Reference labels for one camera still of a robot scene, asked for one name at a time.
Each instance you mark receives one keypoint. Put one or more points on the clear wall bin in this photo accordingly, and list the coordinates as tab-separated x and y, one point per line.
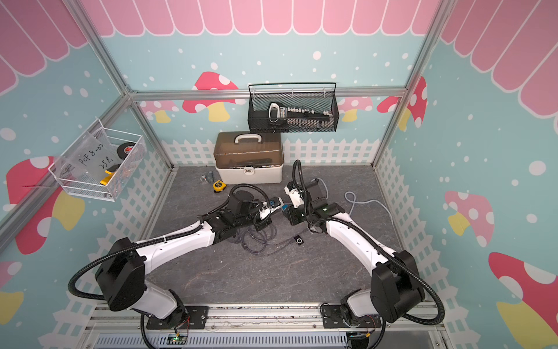
82	166

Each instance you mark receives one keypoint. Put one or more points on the black mp3 player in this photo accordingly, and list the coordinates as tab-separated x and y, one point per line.
299	240

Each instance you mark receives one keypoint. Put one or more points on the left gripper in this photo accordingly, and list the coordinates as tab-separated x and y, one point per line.
263	224

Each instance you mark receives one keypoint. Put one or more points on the yellow tool in bin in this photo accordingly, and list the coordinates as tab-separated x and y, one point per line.
110	172

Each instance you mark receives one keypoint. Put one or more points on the white box brown lid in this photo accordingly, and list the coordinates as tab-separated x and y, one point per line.
252	158

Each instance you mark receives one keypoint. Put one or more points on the yellow tape measure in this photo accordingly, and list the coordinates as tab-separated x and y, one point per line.
219	186

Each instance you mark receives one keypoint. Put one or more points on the black wire mesh basket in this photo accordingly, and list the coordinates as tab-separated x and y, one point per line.
319	96

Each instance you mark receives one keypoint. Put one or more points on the socket set in basket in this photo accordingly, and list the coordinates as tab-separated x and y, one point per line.
290	119

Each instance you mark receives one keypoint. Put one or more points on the black tape roll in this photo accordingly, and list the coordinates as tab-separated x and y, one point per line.
125	149

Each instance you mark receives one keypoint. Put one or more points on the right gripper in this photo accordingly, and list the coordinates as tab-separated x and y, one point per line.
291	216

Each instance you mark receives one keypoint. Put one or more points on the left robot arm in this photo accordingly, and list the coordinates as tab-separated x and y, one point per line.
118	278

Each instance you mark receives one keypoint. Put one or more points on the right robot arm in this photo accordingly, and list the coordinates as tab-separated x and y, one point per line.
396	286

